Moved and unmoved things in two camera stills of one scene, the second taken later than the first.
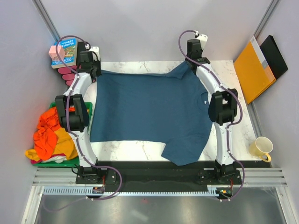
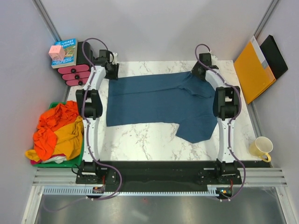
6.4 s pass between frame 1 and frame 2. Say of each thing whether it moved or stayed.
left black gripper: moved
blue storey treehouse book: stayed
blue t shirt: moved
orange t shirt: stayed
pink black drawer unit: stayed
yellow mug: stayed
